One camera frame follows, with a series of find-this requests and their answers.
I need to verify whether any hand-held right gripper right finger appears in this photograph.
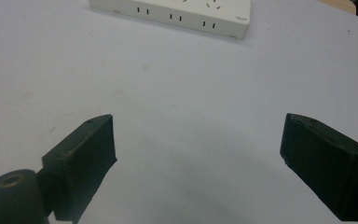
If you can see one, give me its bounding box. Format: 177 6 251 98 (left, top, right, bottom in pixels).
280 113 358 222

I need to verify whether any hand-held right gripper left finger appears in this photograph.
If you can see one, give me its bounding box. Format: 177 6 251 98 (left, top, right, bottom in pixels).
35 113 118 224

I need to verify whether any wooden board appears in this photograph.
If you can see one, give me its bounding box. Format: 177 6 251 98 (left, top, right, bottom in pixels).
318 0 358 16

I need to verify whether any white power strip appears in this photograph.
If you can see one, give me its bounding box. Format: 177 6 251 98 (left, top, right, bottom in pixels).
88 0 252 41

